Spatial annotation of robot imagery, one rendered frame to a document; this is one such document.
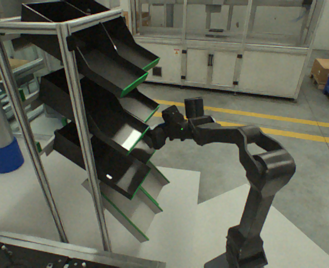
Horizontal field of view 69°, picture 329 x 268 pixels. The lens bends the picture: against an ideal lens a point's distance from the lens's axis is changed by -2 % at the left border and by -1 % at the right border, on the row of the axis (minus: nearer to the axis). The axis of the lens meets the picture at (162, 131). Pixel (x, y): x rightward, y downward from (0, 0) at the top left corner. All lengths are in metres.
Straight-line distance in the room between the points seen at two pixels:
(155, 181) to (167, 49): 3.73
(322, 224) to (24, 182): 2.27
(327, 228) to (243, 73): 2.80
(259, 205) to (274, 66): 4.00
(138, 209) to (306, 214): 1.90
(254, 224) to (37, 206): 0.97
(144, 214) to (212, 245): 0.30
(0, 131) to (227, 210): 1.16
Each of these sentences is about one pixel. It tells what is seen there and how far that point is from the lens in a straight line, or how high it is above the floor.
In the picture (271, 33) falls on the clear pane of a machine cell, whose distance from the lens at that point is 4.34.
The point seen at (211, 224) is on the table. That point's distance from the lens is 1.11.
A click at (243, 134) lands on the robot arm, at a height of 1.46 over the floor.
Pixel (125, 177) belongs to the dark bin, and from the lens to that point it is 0.77.
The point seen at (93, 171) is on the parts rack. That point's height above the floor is 1.29.
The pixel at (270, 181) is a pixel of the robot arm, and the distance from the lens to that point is 0.48.
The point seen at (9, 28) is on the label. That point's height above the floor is 1.65.
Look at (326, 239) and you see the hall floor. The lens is 2.46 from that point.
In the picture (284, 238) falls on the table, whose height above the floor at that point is 0.86.
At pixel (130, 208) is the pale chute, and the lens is 0.88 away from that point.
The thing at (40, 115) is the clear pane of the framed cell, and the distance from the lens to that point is 1.65.
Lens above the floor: 1.72
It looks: 32 degrees down
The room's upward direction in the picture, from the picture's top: straight up
